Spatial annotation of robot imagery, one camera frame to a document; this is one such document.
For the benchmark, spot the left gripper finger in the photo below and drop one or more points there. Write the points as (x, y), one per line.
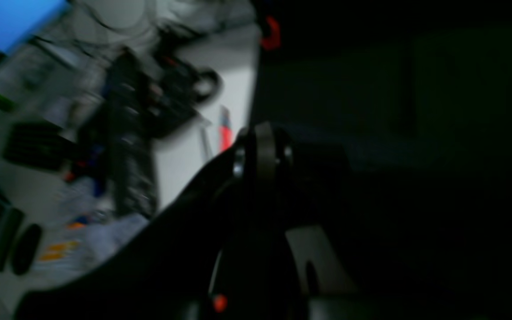
(250, 205)

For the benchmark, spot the red black clamp left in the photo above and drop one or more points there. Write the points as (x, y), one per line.
(271, 38)

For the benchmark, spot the black table cloth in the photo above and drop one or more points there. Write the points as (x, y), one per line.
(410, 103)

